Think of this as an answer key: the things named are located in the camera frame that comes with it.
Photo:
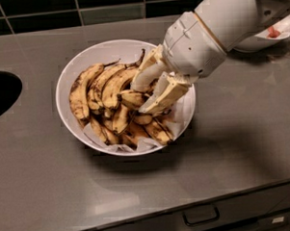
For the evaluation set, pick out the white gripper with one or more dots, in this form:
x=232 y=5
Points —
x=190 y=46

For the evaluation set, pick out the dark-spotted banana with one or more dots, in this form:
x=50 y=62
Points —
x=134 y=99

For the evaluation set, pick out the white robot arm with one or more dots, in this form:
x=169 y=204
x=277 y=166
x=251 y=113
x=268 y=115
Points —
x=231 y=21

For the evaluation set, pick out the white bowl with bananas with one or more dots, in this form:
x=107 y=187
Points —
x=124 y=50

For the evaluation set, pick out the bottom right banana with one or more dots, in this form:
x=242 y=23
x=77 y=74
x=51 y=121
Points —
x=159 y=132

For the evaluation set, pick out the long middle spotted banana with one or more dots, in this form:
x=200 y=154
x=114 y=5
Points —
x=121 y=119

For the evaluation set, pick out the bottom middle banana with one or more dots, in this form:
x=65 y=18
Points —
x=132 y=134

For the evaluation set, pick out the bottom left banana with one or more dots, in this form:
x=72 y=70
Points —
x=108 y=137

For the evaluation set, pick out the leftmost spotted banana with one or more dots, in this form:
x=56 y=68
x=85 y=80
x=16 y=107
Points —
x=77 y=96

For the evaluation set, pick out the white bowl top right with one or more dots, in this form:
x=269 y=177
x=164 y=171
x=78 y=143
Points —
x=254 y=44

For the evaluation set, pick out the crumpled white paper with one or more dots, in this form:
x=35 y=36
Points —
x=281 y=30

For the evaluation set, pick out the grey drawer front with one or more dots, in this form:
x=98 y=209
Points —
x=253 y=211

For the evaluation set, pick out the dark round sink hole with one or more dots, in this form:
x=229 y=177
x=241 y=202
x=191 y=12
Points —
x=10 y=89

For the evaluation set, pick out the black drawer handle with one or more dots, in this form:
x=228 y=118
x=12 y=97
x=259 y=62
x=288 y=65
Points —
x=200 y=215

